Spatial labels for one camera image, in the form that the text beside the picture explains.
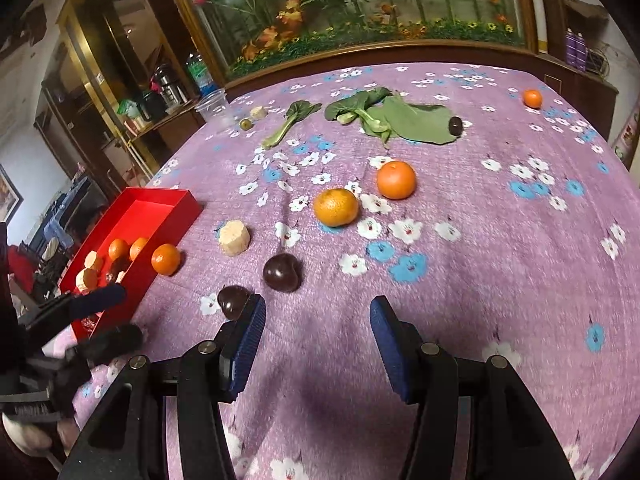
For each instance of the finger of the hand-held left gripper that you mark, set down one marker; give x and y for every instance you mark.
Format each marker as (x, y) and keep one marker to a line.
(97, 300)
(112, 340)

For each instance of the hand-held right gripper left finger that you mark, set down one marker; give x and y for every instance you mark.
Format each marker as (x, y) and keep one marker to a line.
(247, 350)

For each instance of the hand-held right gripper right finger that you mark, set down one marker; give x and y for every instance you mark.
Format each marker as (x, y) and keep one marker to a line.
(395, 355)

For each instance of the dark red jujube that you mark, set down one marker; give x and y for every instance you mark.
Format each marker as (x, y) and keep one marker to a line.
(90, 323)
(108, 276)

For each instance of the dark purple plum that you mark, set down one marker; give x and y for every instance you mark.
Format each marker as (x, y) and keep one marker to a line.
(282, 272)
(232, 300)
(455, 125)

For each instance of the red cardboard box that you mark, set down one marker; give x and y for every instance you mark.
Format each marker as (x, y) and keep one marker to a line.
(150, 215)

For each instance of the person's left hand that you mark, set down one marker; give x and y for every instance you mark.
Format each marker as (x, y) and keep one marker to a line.
(27, 437)

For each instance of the purple floral tablecloth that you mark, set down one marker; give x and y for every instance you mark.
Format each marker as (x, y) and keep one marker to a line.
(475, 270)

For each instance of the green carton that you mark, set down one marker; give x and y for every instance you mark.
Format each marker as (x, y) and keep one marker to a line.
(128, 111)

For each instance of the black mug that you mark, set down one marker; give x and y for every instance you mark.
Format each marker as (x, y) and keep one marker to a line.
(150, 104)

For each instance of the small green fruit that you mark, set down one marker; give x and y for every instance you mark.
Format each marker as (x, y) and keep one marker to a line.
(245, 123)

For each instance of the clear plastic cup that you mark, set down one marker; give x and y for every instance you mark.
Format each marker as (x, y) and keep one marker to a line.
(215, 105)

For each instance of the small bok choy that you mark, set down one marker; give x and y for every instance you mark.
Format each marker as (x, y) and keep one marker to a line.
(292, 120)

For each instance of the large leafy bok choy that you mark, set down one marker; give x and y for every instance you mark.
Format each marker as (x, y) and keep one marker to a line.
(420, 120)

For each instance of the small pale sugarcane piece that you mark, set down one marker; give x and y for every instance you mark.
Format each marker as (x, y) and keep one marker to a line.
(258, 112)

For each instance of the gold framed wooden partition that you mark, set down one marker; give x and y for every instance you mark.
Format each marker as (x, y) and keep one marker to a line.
(85, 60)

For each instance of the plastic bottle green label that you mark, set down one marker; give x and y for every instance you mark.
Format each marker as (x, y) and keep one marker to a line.
(200, 72)

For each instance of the small orange mandarin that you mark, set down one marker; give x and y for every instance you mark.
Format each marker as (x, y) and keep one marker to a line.
(532, 98)

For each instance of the glass artificial flower display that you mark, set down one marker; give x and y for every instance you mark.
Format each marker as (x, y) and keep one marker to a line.
(350, 5)

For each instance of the purple spray can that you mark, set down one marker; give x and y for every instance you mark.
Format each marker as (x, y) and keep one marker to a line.
(570, 46)
(580, 50)

